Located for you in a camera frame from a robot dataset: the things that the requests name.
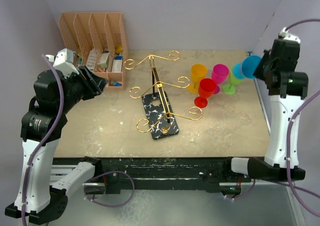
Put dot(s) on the gold wire glass rack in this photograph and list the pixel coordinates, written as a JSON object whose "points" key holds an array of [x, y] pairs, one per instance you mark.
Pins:
{"points": [[160, 120]]}

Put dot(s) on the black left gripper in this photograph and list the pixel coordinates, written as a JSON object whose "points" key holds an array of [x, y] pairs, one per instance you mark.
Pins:
{"points": [[95, 85]]}

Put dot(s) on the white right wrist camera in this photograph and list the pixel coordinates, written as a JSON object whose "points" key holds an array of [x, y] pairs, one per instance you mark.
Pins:
{"points": [[286, 35]]}

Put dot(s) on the pink plastic wine glass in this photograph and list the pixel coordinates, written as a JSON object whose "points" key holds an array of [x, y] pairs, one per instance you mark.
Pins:
{"points": [[219, 74]]}

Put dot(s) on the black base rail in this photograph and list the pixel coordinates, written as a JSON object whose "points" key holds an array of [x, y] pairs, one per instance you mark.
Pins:
{"points": [[209, 174]]}

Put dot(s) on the grey blue small bottle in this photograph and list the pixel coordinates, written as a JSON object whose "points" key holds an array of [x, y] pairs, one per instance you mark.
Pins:
{"points": [[115, 83]]}

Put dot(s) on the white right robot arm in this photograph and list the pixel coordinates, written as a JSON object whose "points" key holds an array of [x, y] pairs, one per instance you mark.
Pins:
{"points": [[287, 91]]}

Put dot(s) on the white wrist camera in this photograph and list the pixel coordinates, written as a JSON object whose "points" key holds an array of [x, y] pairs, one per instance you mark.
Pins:
{"points": [[64, 62], [286, 35]]}

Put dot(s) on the yellow round object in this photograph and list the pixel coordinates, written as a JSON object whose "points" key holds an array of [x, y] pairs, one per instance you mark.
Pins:
{"points": [[119, 49]]}

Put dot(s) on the green plastic wine glass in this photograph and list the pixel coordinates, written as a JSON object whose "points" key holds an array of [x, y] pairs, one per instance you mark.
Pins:
{"points": [[235, 77]]}

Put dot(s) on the orange plastic wine glass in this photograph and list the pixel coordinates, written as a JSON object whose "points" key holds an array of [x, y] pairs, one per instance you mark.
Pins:
{"points": [[197, 73]]}

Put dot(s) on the blue plastic wine glass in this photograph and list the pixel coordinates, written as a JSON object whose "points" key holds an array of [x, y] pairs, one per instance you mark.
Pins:
{"points": [[246, 68]]}

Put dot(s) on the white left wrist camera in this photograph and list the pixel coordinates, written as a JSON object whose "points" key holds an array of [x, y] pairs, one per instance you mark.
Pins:
{"points": [[64, 62]]}

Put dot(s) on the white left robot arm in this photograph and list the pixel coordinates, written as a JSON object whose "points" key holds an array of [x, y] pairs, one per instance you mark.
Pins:
{"points": [[39, 201]]}

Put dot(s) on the white blue labelled box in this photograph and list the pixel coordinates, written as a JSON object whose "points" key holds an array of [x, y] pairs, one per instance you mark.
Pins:
{"points": [[117, 65]]}

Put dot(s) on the white printed label packet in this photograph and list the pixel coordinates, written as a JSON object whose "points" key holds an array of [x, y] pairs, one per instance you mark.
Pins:
{"points": [[91, 60]]}

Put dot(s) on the white red medicine box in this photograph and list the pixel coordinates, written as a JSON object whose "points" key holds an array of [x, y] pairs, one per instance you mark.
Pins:
{"points": [[103, 61]]}

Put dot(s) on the peach plastic desk organizer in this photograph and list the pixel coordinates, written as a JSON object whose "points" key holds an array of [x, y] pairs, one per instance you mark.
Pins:
{"points": [[100, 32]]}

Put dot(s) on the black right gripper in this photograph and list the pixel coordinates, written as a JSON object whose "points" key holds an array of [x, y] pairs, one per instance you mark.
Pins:
{"points": [[258, 73]]}

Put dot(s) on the red plastic wine glass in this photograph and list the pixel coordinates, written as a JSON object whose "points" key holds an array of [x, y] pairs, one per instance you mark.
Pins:
{"points": [[206, 88]]}

